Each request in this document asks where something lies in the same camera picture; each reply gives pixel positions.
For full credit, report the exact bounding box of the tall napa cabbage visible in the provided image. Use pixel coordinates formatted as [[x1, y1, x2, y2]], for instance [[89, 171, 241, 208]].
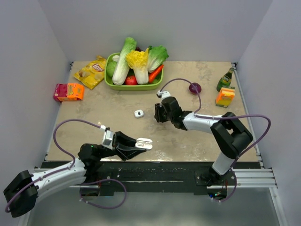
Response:
[[112, 37, 137, 85]]

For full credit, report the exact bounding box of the green plastic basket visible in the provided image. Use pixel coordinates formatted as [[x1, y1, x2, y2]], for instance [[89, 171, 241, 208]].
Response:
[[104, 52, 164, 91]]

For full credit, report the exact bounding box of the red tomato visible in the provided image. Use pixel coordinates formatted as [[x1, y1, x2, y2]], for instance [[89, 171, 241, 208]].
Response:
[[125, 75, 138, 86]]

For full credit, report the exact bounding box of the yellow napa cabbage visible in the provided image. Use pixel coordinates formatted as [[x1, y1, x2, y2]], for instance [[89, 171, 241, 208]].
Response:
[[126, 48, 149, 85]]

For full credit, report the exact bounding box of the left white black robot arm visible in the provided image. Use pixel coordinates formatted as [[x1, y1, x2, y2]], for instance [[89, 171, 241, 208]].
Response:
[[3, 130, 153, 218]]

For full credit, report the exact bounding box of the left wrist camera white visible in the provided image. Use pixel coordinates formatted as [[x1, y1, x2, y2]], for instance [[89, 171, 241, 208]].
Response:
[[100, 125, 114, 150]]

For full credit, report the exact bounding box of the orange sponge pack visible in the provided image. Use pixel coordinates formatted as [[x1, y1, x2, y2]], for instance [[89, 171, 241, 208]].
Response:
[[215, 86, 236, 108]]

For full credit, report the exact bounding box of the green Perrier bottle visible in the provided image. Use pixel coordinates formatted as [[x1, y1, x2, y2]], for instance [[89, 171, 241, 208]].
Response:
[[216, 67, 235, 92]]

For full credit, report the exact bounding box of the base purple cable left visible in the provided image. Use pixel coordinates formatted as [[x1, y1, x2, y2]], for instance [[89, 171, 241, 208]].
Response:
[[79, 178, 127, 210]]

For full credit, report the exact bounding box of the green leaf lettuce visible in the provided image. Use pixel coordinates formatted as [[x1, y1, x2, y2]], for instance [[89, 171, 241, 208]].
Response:
[[147, 45, 169, 73]]

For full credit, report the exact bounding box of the purple red onion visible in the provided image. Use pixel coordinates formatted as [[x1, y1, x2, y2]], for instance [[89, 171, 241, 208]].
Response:
[[189, 82, 202, 95]]

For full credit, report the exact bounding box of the orange carrot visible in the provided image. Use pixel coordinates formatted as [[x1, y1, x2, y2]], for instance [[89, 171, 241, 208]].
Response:
[[149, 65, 164, 83]]

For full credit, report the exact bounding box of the round green cabbage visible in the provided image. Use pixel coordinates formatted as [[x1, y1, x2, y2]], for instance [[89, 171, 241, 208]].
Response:
[[106, 61, 117, 78]]

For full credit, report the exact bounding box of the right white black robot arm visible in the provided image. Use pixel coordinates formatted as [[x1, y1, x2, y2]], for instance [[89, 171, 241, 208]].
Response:
[[155, 94, 253, 185]]

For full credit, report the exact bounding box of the pink orange snack box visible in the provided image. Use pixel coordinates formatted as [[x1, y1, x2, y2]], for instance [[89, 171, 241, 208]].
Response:
[[53, 83, 84, 102]]

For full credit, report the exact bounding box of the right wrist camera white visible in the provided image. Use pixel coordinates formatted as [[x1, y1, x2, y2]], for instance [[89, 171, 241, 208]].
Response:
[[157, 90, 171, 100]]

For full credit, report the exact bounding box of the white gold-rimmed charging case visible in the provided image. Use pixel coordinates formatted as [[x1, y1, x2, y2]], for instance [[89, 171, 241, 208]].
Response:
[[134, 110, 144, 118]]

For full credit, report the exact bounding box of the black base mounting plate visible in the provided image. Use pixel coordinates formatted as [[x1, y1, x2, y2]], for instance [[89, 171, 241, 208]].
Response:
[[41, 161, 238, 197]]

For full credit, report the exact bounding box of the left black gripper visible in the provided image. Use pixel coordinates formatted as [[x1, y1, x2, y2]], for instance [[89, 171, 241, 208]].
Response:
[[98, 131, 146, 161]]

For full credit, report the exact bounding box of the aluminium frame rail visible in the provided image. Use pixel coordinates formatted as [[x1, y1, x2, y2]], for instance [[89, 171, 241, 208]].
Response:
[[32, 167, 278, 189]]

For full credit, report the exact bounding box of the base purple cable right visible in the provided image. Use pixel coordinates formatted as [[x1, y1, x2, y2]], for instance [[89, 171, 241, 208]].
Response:
[[210, 169, 238, 202]]

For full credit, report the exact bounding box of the yellow Lays chips bag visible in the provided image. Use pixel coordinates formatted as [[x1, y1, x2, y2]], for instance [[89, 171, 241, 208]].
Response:
[[73, 55, 107, 90]]

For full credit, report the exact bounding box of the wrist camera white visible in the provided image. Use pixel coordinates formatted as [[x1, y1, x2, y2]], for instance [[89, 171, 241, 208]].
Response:
[[100, 125, 114, 150], [157, 90, 171, 100]]

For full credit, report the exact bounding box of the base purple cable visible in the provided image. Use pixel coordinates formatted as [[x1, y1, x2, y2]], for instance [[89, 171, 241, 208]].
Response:
[[210, 169, 238, 202], [79, 178, 127, 210]]

